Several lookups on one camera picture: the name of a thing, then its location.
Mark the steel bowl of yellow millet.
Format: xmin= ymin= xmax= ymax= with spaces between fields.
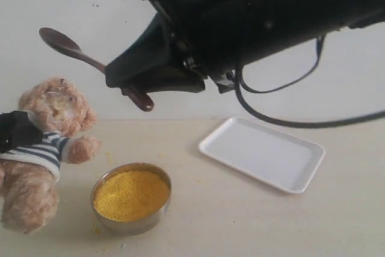
xmin=90 ymin=163 xmax=172 ymax=236

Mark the tan teddy bear striped sweater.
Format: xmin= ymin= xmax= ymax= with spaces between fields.
xmin=1 ymin=77 xmax=102 ymax=234

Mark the dark brown wooden spoon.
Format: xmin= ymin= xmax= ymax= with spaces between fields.
xmin=38 ymin=27 xmax=154 ymax=112

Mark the white rectangular plastic tray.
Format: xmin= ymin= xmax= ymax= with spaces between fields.
xmin=198 ymin=117 xmax=325 ymax=194

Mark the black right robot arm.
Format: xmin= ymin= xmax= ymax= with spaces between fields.
xmin=105 ymin=0 xmax=384 ymax=93

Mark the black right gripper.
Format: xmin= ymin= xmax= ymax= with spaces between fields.
xmin=105 ymin=0 xmax=261 ymax=93

